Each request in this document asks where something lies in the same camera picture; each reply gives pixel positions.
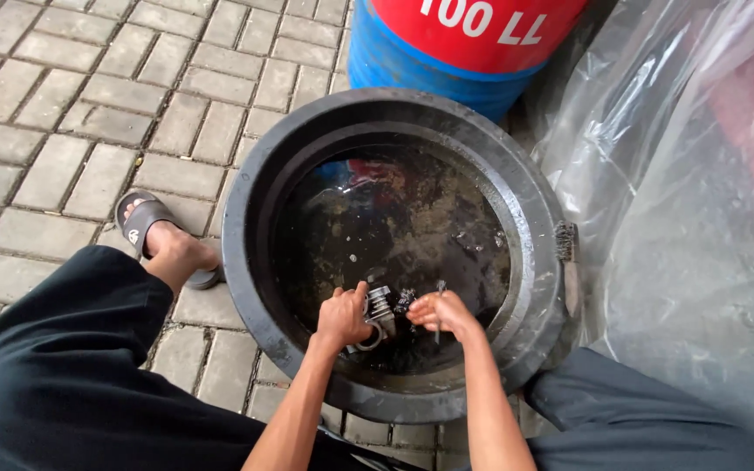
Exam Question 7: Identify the person's left hand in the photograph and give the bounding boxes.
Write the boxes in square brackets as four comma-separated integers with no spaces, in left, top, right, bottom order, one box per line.
[315,281,374,348]

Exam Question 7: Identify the person's right hand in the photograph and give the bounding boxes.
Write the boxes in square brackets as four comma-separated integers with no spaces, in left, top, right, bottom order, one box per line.
[406,290,484,344]

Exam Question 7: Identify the small metal brush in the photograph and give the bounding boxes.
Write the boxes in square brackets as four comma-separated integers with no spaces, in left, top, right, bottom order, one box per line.
[434,280,448,345]

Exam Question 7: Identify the grey metal engine part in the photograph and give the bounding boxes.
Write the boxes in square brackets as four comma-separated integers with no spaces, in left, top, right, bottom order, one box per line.
[344,285,399,355]

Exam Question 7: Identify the large black round basin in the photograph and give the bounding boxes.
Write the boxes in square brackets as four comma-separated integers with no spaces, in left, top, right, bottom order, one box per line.
[222,88,581,425]

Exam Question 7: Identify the person's left foot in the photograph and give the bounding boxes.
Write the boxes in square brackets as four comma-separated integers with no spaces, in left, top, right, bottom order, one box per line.
[123,199,221,295]

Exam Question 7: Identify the blue and red drum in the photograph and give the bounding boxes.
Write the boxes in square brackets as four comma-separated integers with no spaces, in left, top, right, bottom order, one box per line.
[347,0,590,124]

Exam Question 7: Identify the clear plastic sheet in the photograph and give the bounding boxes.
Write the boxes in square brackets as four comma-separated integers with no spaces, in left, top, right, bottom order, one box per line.
[526,0,754,420]

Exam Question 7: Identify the black slide sandal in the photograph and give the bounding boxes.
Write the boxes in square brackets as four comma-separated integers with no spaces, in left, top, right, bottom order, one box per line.
[114,190,225,290]

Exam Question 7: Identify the person's black trousers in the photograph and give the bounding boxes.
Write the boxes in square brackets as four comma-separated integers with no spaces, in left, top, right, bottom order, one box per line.
[0,245,754,471]

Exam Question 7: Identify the wire brush with wooden handle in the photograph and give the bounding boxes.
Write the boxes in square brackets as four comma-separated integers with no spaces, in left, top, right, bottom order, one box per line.
[554,221,582,316]

